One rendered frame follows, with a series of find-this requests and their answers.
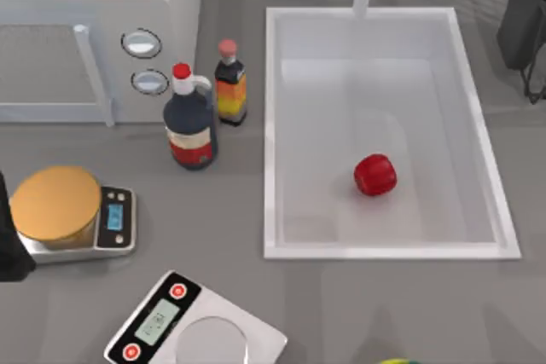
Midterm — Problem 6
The dark bottle orange label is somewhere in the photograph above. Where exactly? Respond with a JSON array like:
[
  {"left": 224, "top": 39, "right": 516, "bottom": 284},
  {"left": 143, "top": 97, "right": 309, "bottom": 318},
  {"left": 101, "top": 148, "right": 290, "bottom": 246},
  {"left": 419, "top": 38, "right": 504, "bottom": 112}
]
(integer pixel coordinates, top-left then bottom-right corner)
[{"left": 213, "top": 38, "right": 248, "bottom": 126}]

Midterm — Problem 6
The red bell pepper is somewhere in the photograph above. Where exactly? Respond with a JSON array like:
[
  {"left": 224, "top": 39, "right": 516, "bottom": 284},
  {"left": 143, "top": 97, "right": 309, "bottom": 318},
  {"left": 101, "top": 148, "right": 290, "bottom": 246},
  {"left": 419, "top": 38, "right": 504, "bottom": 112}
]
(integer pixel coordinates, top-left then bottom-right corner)
[{"left": 352, "top": 153, "right": 398, "bottom": 198}]

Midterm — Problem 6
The white sink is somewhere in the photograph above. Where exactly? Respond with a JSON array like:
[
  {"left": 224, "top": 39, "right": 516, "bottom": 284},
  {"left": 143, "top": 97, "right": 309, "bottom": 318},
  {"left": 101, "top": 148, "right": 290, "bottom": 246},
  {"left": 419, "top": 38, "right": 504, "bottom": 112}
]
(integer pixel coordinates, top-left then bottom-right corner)
[{"left": 263, "top": 6, "right": 522, "bottom": 261}]

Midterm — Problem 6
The microwave knob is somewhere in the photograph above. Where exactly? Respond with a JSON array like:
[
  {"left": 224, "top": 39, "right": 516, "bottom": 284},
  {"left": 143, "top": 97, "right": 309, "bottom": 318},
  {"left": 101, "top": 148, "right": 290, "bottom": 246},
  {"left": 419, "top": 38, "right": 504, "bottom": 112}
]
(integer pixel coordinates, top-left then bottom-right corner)
[
  {"left": 120, "top": 27, "right": 163, "bottom": 59},
  {"left": 131, "top": 67, "right": 171, "bottom": 96}
]

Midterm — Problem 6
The white scale with red buttons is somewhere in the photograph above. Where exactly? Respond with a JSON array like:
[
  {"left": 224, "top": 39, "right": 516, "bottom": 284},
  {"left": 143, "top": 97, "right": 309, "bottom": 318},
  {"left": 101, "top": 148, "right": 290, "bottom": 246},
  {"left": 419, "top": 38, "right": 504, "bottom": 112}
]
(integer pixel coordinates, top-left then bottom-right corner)
[{"left": 103, "top": 269, "right": 288, "bottom": 364}]

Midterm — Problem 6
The scale with wooden round plate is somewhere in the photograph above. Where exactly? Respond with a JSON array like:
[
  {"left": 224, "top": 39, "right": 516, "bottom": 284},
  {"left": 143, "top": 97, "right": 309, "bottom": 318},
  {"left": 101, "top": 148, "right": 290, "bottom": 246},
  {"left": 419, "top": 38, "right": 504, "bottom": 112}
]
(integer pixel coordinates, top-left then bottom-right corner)
[{"left": 9, "top": 165, "right": 137, "bottom": 266}]

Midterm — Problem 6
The pale microwave oven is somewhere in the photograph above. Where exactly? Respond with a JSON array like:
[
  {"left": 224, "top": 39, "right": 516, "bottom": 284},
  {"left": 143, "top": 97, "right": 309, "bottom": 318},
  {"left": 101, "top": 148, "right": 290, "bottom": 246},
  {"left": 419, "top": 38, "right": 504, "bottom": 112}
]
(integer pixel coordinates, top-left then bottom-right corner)
[{"left": 0, "top": 0, "right": 201, "bottom": 126}]

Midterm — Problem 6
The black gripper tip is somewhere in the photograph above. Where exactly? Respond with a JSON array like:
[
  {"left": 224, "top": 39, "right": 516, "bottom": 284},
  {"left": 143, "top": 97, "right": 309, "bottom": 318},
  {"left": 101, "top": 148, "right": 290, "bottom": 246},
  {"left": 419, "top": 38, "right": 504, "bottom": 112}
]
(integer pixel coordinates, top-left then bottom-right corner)
[{"left": 0, "top": 170, "right": 38, "bottom": 283}]

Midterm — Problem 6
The dark bottle with handle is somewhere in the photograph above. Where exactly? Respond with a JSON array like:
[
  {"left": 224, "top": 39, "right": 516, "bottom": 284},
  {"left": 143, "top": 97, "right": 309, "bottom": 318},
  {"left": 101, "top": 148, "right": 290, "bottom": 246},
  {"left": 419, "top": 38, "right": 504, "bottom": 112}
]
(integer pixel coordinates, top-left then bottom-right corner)
[{"left": 162, "top": 62, "right": 219, "bottom": 171}]

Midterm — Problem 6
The microwave door handle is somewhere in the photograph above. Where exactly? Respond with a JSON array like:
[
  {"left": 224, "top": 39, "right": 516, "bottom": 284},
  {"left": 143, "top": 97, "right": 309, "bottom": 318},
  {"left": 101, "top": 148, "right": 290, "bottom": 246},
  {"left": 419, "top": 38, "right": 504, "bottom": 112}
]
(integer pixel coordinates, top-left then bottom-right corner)
[{"left": 73, "top": 24, "right": 116, "bottom": 128}]

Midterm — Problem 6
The black frame object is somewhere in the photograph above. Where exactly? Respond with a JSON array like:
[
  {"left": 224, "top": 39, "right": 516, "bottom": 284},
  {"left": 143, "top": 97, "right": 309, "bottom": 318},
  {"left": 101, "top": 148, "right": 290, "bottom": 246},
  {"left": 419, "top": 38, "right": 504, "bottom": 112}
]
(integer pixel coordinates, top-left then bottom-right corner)
[{"left": 496, "top": 0, "right": 546, "bottom": 105}]

